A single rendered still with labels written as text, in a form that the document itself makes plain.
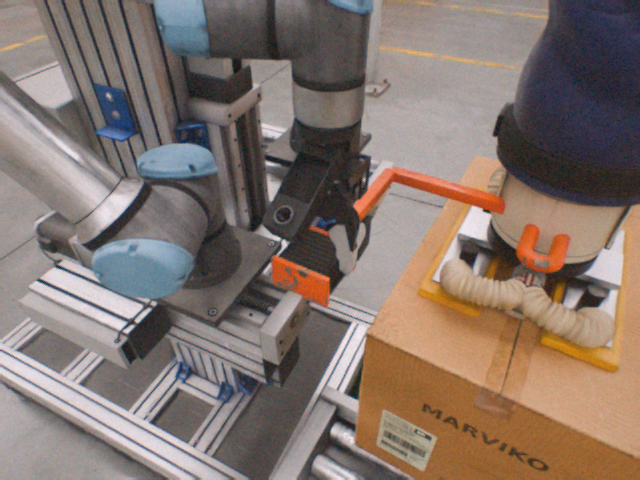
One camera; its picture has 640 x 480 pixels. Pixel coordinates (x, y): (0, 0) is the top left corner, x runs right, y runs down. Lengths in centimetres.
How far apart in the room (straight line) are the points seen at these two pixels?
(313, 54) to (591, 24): 29
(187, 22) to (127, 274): 32
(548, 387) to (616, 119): 35
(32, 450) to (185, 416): 63
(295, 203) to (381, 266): 185
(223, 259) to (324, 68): 45
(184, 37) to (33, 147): 23
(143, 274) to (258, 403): 106
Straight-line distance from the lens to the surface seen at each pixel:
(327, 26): 43
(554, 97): 61
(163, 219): 61
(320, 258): 56
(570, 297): 79
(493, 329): 73
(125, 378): 178
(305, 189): 47
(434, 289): 73
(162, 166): 69
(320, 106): 45
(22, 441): 208
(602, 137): 61
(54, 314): 100
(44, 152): 59
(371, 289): 218
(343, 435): 117
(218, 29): 44
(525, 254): 65
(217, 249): 78
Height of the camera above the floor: 162
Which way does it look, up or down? 43 degrees down
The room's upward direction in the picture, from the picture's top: straight up
